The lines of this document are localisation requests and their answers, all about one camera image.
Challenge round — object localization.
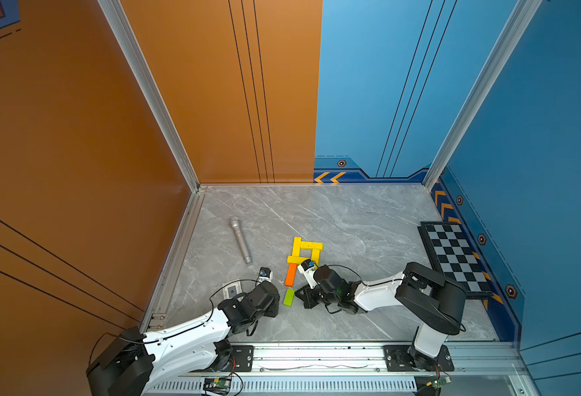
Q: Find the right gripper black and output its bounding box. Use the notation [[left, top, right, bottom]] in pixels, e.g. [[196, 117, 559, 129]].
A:
[[290, 282, 339, 310]]

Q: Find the yellow block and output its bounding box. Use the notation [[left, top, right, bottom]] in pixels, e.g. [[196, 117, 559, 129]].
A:
[[300, 240, 323, 251], [311, 249, 322, 265], [291, 237, 302, 257], [287, 256, 310, 266]]

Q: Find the orange block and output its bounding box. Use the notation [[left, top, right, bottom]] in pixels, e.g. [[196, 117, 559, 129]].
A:
[[284, 263, 297, 287]]

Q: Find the green block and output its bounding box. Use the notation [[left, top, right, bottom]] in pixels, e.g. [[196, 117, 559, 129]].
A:
[[282, 289, 295, 307]]

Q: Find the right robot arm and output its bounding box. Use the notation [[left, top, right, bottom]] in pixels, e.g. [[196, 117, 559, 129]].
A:
[[295, 259, 466, 371]]

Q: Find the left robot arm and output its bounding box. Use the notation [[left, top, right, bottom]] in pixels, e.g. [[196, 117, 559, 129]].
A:
[[86, 280, 280, 395]]

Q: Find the small printed card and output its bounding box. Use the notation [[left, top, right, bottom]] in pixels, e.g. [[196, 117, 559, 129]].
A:
[[222, 281, 243, 300]]

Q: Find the left circuit board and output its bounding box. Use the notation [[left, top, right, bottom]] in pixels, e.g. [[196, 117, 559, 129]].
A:
[[201, 377, 233, 396]]

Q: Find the circuit board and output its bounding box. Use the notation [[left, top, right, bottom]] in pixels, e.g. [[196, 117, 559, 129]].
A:
[[413, 376, 452, 396], [201, 377, 233, 396]]

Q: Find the grey microphone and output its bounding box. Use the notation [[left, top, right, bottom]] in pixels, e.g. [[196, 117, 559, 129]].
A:
[[229, 216, 253, 266]]

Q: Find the black white chessboard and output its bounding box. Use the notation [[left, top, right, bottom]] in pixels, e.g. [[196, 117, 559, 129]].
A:
[[417, 222, 493, 300]]

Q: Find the right circuit board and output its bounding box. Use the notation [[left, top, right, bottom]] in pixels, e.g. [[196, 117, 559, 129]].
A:
[[413, 376, 452, 396]]

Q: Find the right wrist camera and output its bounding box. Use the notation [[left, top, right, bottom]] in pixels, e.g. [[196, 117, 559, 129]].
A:
[[298, 259, 318, 289]]

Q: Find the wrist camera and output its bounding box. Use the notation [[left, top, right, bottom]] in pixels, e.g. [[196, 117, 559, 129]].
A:
[[257, 267, 272, 283], [298, 259, 318, 289]]

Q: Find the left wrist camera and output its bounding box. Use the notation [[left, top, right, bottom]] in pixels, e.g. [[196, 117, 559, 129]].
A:
[[257, 267, 272, 283]]

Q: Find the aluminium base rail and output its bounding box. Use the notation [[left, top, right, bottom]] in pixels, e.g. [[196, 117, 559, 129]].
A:
[[144, 342, 539, 395]]

